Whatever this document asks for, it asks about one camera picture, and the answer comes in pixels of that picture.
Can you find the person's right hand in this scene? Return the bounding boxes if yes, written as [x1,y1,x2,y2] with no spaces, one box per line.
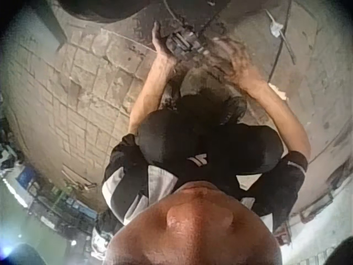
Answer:
[213,38,256,86]

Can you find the person's left hand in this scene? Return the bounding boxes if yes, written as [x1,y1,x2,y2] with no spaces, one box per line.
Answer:
[152,21,180,60]

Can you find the grey metal machine part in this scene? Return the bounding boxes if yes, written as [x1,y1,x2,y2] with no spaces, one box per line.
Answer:
[164,29,206,57]

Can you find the white crumpled rag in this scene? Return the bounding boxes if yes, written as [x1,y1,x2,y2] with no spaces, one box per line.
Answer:
[270,21,284,38]

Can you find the black rubber tyre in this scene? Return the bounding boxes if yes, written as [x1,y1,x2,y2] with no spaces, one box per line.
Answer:
[58,0,156,20]

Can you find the thin metal rod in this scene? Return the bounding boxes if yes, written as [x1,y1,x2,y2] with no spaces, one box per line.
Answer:
[264,9,297,66]

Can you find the white paper scrap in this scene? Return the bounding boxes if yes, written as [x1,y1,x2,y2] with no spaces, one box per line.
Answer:
[268,82,288,100]

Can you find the person's legs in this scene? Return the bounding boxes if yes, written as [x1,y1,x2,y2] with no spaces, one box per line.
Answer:
[137,88,285,178]

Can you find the cluttered workshop shelf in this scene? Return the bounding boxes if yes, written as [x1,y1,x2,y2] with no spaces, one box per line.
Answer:
[0,137,97,238]

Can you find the black cable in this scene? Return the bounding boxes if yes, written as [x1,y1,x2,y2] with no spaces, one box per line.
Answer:
[267,0,293,83]

